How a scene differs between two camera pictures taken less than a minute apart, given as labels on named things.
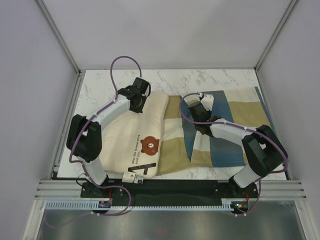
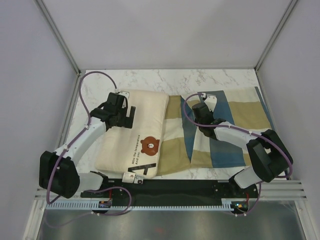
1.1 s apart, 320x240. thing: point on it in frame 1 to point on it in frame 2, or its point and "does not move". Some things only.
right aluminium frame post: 290,8 does not move
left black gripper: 139,110 to 128,122
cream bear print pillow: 129,143 does not move
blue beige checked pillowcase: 181,144 does not move
